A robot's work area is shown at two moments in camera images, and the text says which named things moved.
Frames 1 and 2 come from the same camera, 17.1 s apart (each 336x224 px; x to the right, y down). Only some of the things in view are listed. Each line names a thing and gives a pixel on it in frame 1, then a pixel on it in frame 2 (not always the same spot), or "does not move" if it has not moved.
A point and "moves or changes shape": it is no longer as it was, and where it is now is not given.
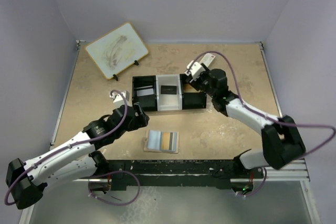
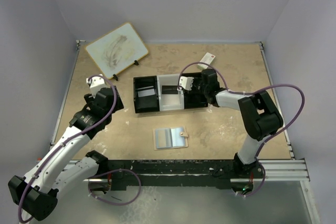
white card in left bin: (145, 92) does not move
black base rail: (147, 174) does not move
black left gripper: (139, 120) to (89, 98)
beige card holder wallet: (160, 141) moves or changes shape
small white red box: (207, 59) does not move
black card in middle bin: (168, 89) does not move
